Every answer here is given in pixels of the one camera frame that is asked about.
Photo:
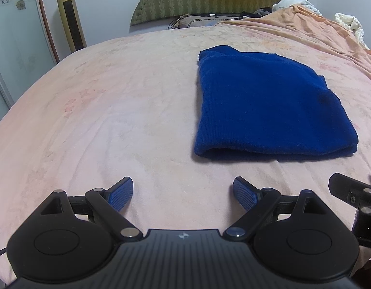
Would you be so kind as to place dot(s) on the beige pillow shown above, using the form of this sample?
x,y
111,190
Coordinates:
x,y
197,21

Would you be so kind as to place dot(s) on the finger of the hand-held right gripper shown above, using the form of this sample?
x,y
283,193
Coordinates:
x,y
354,191

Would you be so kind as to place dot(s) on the peach blanket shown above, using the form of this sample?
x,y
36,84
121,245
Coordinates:
x,y
309,27

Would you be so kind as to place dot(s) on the blue beaded sweater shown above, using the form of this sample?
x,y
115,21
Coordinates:
x,y
263,105

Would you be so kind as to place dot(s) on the cream crumpled cloth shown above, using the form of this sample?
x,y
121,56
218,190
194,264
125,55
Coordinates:
x,y
351,24

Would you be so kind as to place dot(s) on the white quilt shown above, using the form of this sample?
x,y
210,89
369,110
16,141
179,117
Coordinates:
x,y
294,3

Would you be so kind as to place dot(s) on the gold tower fan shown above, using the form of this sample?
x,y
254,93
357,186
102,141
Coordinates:
x,y
70,18

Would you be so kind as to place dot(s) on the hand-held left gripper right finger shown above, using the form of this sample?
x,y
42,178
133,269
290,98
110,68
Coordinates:
x,y
245,194

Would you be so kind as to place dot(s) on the pink bed sheet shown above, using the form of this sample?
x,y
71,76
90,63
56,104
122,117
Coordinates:
x,y
113,111

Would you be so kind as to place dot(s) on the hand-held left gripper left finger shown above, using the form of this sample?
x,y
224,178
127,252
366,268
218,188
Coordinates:
x,y
122,193

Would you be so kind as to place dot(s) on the dark clothes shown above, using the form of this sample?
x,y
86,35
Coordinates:
x,y
257,12

